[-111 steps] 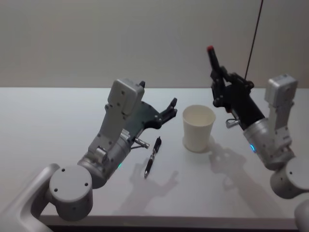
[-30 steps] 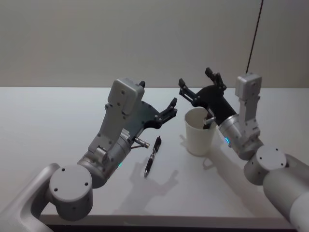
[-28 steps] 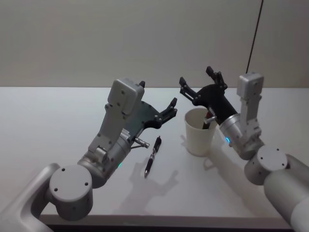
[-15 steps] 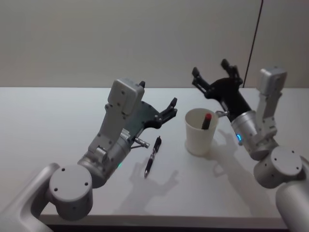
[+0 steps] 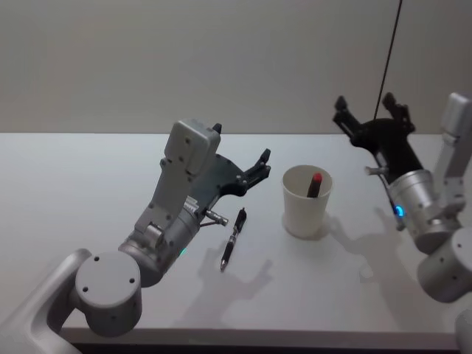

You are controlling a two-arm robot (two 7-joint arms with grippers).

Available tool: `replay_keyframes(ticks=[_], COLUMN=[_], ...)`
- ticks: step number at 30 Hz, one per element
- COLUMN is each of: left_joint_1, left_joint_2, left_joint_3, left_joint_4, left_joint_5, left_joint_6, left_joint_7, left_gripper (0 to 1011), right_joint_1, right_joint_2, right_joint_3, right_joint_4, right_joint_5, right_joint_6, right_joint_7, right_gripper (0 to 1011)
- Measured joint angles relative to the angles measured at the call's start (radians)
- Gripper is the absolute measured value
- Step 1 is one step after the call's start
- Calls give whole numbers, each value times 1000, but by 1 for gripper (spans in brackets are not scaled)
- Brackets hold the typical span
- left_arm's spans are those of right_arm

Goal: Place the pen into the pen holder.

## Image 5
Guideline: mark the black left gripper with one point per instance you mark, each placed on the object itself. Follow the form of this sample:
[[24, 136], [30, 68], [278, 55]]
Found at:
[[225, 173]]

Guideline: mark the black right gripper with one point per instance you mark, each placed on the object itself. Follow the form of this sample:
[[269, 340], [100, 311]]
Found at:
[[387, 144]]

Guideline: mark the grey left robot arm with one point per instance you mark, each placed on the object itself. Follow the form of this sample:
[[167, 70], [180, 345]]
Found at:
[[107, 280]]

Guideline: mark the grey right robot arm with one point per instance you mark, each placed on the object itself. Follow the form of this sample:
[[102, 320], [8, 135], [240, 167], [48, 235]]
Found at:
[[442, 236]]

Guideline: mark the dark pen with red cap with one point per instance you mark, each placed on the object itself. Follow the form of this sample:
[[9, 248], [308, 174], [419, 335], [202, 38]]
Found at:
[[315, 184]]

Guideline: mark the black pen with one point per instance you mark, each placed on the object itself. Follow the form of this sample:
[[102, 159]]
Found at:
[[233, 237]]

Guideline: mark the white paper cup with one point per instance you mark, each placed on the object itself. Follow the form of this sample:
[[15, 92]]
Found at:
[[307, 206]]

